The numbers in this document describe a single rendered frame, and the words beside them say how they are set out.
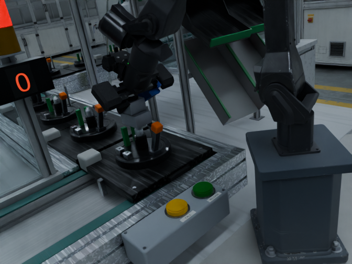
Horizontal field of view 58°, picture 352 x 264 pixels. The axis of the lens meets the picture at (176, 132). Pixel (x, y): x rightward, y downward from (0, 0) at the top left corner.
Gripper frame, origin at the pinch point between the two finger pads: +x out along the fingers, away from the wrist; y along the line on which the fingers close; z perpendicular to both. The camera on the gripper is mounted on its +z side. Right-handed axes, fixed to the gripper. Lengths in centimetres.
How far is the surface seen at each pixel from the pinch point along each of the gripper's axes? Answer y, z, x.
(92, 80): -43, 68, 83
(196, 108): -49, 7, 39
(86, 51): -44, 79, 70
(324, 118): -63, -29, 8
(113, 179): 11.0, -12.4, 8.2
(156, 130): 0.9, -10.4, -2.1
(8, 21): 17.3, 20.3, -9.8
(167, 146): -3.8, -12.5, 5.5
